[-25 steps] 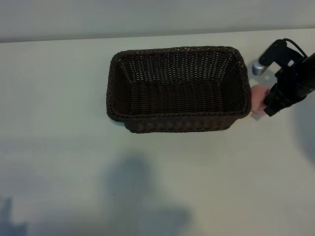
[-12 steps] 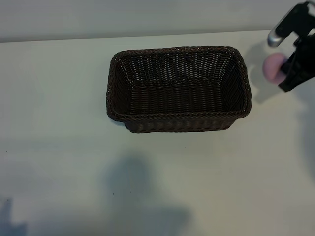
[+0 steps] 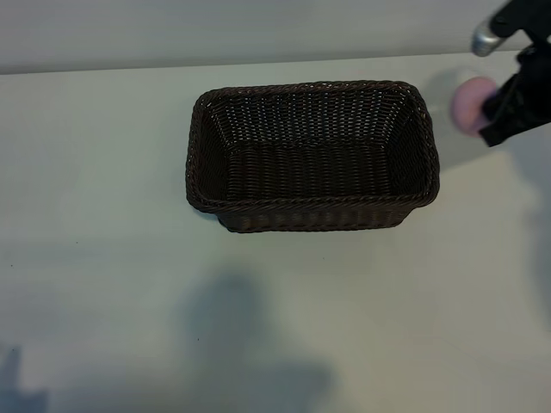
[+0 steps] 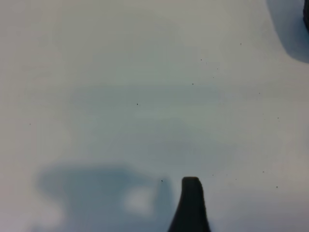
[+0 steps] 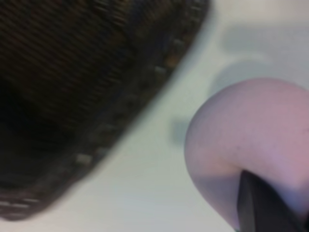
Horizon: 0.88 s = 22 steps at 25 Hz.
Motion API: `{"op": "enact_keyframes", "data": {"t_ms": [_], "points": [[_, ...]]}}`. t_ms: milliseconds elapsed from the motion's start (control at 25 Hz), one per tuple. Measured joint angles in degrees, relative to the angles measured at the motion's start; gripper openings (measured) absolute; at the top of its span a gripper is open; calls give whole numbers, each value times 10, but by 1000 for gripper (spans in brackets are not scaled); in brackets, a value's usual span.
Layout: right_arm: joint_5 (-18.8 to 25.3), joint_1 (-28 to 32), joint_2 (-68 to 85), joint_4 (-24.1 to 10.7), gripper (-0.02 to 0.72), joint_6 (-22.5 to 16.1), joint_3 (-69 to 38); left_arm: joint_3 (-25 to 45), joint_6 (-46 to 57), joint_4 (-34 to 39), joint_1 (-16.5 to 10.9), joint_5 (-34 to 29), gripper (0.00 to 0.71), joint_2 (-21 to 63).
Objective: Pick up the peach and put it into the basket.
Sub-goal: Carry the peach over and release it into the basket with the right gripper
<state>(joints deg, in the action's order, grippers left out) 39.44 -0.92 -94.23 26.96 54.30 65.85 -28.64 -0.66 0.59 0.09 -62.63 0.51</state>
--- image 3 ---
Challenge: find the dark brown woven basket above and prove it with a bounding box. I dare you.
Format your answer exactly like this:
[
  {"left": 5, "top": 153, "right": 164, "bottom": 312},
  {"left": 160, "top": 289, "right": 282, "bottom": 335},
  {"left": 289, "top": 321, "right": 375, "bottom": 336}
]
[{"left": 184, "top": 79, "right": 442, "bottom": 234}]

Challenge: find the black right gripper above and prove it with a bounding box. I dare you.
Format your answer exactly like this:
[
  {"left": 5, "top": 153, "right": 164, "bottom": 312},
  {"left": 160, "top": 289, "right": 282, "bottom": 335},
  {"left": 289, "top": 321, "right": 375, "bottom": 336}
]
[{"left": 479, "top": 46, "right": 551, "bottom": 148}]

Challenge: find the pink peach with green leaf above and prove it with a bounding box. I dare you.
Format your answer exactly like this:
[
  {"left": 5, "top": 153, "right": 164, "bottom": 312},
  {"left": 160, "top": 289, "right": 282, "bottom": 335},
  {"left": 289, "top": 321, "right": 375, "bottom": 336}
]
[{"left": 450, "top": 77, "right": 492, "bottom": 138}]

